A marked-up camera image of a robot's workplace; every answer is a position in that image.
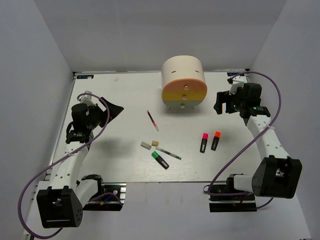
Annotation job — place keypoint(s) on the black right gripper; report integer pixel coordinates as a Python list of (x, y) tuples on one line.
[(225, 97)]

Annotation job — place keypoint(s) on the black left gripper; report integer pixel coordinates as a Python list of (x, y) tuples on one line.
[(115, 110)]

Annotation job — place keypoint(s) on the orange highlighter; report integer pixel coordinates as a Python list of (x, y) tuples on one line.
[(215, 141)]

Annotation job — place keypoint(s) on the round cream drawer cabinet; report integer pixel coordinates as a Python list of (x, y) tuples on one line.
[(183, 82)]

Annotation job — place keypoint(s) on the grey eraser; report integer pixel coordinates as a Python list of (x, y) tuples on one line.
[(145, 145)]

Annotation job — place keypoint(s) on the pink highlighter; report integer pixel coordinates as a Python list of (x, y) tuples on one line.
[(204, 141)]

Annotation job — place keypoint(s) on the red pen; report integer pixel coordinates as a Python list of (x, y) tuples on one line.
[(152, 120)]

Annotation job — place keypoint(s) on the green highlighter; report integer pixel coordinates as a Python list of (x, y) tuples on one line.
[(160, 160)]

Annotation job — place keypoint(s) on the green pen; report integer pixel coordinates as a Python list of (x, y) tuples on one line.
[(168, 153)]

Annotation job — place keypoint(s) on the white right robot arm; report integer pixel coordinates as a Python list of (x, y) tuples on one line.
[(278, 174)]

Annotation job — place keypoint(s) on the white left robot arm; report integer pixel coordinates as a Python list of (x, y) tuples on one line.
[(61, 205)]

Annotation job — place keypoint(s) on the blue label right corner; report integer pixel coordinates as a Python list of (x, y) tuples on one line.
[(230, 74)]

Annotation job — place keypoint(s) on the blue label corner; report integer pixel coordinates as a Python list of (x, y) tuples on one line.
[(230, 74), (85, 77)]

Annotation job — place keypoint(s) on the blue label left corner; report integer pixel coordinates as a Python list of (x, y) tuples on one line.
[(85, 77)]

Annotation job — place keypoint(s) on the tan eraser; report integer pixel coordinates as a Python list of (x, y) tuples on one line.
[(155, 143)]

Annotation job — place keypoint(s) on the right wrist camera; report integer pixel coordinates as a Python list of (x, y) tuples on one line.
[(236, 82)]

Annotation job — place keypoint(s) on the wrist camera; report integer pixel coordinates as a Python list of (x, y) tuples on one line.
[(236, 82), (86, 98)]

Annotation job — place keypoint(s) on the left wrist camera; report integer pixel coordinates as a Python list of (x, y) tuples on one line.
[(86, 98)]

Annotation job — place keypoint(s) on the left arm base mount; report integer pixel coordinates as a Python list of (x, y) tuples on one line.
[(110, 200)]

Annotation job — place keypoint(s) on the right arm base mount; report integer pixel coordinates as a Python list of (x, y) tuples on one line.
[(230, 204)]

